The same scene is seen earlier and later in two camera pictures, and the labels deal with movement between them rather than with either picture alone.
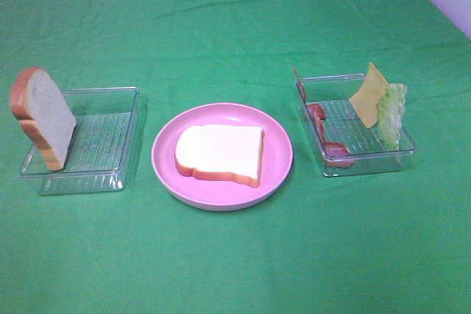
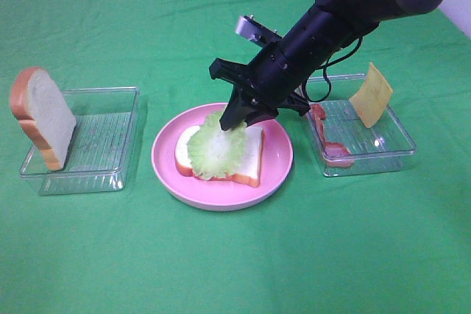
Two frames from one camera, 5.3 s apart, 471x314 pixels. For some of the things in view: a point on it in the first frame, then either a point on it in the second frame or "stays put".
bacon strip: (337, 154) stays put
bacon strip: (317, 111) stays put
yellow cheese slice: (366, 102) stays put
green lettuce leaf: (390, 108) → (214, 152)
